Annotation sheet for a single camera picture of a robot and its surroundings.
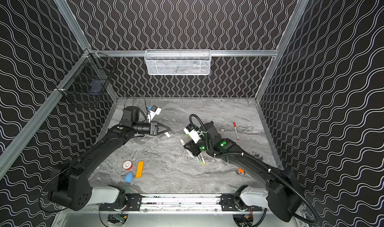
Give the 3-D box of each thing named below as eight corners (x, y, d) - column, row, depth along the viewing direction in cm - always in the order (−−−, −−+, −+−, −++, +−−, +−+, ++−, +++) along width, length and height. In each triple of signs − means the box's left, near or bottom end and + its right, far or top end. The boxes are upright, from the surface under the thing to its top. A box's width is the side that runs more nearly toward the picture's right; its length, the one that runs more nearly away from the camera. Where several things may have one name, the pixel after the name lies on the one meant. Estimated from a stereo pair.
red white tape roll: (122, 167, 88) (120, 165, 86) (127, 160, 91) (126, 159, 89) (128, 171, 86) (127, 170, 85) (134, 164, 89) (133, 163, 87)
